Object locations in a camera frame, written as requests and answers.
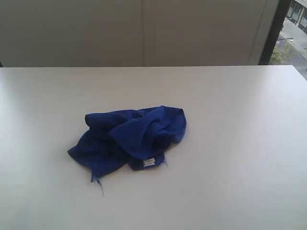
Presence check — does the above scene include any dark window frame post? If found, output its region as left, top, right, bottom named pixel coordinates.
left=259, top=0, right=291, bottom=65

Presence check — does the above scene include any blue towel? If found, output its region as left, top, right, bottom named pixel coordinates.
left=68, top=105, right=187, bottom=185

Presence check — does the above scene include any white printed label sticker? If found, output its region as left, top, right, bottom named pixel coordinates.
left=142, top=158, right=155, bottom=167

